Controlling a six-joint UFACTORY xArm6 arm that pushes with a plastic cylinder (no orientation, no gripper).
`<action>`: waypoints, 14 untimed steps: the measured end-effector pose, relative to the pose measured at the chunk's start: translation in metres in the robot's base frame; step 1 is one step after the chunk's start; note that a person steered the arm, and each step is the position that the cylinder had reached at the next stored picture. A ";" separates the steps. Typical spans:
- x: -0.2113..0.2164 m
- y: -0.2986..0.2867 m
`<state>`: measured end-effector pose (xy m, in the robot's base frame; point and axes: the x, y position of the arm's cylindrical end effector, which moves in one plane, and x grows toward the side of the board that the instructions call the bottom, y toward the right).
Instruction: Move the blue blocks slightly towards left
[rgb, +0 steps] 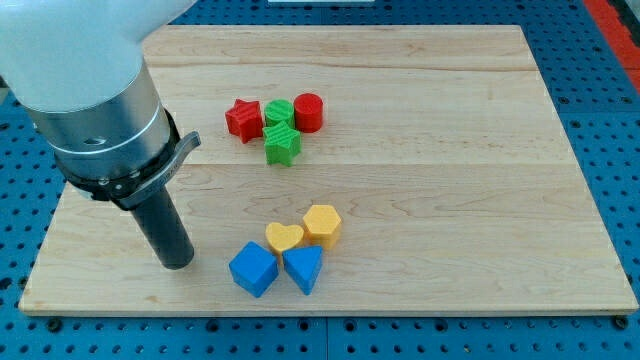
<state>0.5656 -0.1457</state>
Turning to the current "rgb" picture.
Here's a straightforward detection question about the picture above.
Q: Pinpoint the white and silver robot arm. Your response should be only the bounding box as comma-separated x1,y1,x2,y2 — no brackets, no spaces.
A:
1,0,199,210

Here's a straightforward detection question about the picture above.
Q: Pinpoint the light wooden board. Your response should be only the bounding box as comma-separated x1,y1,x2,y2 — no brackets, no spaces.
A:
19,25,638,317

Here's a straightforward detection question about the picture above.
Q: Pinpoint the yellow hexagon block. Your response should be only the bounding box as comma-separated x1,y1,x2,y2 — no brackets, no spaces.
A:
303,205,342,251

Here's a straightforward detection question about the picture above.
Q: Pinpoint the green star block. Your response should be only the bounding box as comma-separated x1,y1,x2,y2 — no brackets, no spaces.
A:
263,122,301,167

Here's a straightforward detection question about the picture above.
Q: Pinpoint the yellow heart block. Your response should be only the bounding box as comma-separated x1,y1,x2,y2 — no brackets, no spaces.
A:
265,222,305,256

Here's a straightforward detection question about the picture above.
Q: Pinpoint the red cylinder block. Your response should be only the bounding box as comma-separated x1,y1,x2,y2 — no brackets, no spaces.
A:
293,93,324,133

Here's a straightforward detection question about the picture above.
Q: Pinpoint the green cylinder block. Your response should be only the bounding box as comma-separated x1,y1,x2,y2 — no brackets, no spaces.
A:
264,99,295,128

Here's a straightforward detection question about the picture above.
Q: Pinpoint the blue triangle block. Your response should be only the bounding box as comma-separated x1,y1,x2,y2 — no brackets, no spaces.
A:
283,245,323,295

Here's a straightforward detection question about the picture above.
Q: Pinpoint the red star block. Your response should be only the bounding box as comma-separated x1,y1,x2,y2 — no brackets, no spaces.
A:
225,99,263,143

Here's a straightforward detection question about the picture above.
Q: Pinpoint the blue cube block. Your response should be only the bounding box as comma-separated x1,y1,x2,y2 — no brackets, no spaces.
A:
229,241,279,298

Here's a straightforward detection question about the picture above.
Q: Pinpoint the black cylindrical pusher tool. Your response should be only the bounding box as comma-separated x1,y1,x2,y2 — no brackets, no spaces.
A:
131,187,195,270

